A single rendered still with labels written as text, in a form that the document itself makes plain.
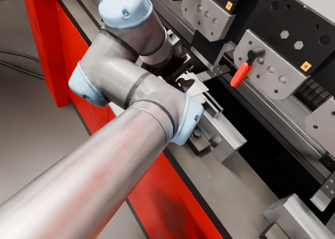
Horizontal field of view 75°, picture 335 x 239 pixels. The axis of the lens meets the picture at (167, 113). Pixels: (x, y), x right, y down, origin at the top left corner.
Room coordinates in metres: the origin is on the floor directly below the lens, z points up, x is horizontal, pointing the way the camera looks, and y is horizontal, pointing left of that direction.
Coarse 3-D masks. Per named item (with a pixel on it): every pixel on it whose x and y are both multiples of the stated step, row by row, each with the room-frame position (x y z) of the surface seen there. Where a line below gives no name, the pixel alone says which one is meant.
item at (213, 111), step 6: (186, 72) 0.58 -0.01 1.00; (210, 96) 0.51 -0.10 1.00; (210, 102) 0.49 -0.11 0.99; (216, 102) 0.50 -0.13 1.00; (204, 108) 0.48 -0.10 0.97; (210, 108) 0.47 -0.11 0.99; (216, 108) 0.48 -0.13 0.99; (222, 108) 0.48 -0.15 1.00; (210, 114) 0.46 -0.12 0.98; (216, 114) 0.46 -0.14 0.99
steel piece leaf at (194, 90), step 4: (180, 76) 0.54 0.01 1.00; (184, 76) 0.55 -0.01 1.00; (188, 76) 0.56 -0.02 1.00; (164, 80) 0.48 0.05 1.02; (192, 88) 0.51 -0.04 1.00; (196, 88) 0.52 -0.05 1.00; (188, 92) 0.49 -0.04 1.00; (192, 92) 0.49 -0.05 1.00; (196, 92) 0.50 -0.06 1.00; (200, 92) 0.51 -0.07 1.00; (192, 96) 0.48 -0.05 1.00
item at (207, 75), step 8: (224, 56) 0.71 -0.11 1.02; (232, 56) 0.71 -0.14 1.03; (224, 64) 0.70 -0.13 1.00; (232, 64) 0.68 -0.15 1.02; (208, 72) 0.61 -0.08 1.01; (216, 72) 0.63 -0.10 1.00; (224, 72) 0.65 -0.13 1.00; (232, 72) 0.67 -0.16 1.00; (200, 80) 0.56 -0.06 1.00; (208, 80) 0.58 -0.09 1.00
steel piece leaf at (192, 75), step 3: (192, 72) 0.58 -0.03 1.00; (189, 75) 0.56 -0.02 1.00; (192, 75) 0.57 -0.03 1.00; (195, 78) 0.56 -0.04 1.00; (195, 81) 0.55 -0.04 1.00; (198, 81) 0.55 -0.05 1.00; (198, 84) 0.54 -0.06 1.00; (201, 84) 0.54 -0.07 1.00; (201, 87) 0.53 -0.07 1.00; (204, 87) 0.54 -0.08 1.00; (204, 90) 0.52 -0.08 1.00; (207, 90) 0.53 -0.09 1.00
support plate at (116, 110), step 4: (196, 96) 0.49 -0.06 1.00; (200, 96) 0.49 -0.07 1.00; (196, 100) 0.47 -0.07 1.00; (200, 100) 0.48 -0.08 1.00; (204, 100) 0.48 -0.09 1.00; (108, 104) 0.34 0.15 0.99; (112, 104) 0.34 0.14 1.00; (112, 108) 0.33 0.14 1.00; (116, 108) 0.33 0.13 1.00; (120, 108) 0.34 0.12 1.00; (116, 112) 0.32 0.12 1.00; (120, 112) 0.32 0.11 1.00; (116, 116) 0.31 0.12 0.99
